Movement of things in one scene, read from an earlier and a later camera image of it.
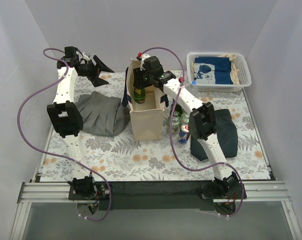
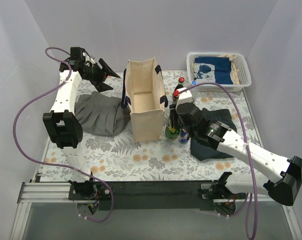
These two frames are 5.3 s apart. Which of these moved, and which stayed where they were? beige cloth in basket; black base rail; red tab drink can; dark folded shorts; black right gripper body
Moved: black right gripper body
Stayed: red tab drink can; beige cloth in basket; dark folded shorts; black base rail
